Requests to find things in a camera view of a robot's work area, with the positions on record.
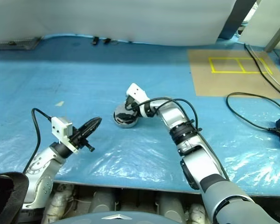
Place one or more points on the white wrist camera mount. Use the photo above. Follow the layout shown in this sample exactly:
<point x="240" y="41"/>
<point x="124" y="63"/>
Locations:
<point x="136" y="91"/>
<point x="60" y="127"/>

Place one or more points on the aluminium profile bar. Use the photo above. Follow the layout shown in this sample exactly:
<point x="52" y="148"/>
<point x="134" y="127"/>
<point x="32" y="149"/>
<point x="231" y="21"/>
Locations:
<point x="277" y="35"/>

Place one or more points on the small pale tape scrap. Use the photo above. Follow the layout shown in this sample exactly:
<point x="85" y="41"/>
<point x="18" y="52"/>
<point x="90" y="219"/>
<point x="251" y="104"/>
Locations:
<point x="60" y="103"/>

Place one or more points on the white side panel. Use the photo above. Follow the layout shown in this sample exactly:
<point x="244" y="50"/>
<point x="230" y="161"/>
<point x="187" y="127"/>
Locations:
<point x="261" y="23"/>

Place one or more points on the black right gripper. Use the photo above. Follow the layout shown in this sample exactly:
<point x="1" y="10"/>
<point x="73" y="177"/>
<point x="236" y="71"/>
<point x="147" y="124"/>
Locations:
<point x="131" y="102"/>

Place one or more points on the grey robot torso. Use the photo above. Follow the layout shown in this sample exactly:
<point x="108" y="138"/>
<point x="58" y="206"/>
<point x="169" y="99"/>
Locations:
<point x="84" y="219"/>

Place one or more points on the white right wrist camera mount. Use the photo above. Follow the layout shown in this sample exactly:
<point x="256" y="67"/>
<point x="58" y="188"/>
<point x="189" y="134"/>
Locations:
<point x="136" y="91"/>

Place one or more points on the small black clip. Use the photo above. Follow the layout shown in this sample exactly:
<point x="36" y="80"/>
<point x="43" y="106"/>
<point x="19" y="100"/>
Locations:
<point x="94" y="40"/>
<point x="106" y="40"/>

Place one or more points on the white backdrop board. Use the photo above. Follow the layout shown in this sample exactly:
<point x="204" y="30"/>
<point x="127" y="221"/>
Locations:
<point x="107" y="18"/>

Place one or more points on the pale rounded shape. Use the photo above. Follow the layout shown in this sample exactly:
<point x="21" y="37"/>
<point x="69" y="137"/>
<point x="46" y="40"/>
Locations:
<point x="171" y="205"/>
<point x="59" y="203"/>
<point x="103" y="201"/>
<point x="197" y="213"/>

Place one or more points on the dark grey post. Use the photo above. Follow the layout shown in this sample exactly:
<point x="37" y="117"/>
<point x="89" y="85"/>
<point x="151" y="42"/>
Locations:
<point x="235" y="23"/>

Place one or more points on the grey round motor housing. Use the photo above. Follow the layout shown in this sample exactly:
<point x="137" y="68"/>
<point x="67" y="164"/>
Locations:
<point x="126" y="125"/>

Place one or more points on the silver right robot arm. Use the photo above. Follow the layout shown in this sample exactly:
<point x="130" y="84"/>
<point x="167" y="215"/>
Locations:
<point x="175" y="116"/>

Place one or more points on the brown cardboard sheet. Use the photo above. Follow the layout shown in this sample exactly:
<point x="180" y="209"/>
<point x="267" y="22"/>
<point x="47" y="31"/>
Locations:
<point x="224" y="81"/>

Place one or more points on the blue plastic table cover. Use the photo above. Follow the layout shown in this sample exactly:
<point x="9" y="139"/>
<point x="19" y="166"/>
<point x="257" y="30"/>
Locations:
<point x="107" y="74"/>

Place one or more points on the grey flat tray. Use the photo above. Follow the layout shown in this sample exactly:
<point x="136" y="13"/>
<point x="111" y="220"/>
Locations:
<point x="14" y="45"/>

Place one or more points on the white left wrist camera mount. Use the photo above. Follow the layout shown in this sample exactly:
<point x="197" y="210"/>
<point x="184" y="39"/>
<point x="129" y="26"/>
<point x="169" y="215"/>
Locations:
<point x="60" y="127"/>

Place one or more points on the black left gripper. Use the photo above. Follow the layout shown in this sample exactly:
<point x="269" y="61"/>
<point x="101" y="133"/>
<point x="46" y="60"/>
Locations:
<point x="80" y="141"/>

